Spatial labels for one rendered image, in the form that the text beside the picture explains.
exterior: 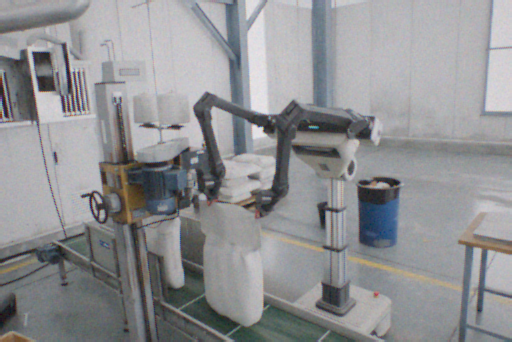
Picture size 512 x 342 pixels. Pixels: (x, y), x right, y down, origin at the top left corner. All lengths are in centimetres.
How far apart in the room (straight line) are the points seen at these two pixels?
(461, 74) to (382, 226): 610
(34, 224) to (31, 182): 47
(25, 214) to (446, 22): 872
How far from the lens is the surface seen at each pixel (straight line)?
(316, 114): 165
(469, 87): 961
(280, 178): 178
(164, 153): 190
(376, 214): 403
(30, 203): 480
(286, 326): 229
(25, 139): 471
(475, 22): 966
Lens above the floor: 170
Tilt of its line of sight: 12 degrees down
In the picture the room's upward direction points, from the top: 3 degrees counter-clockwise
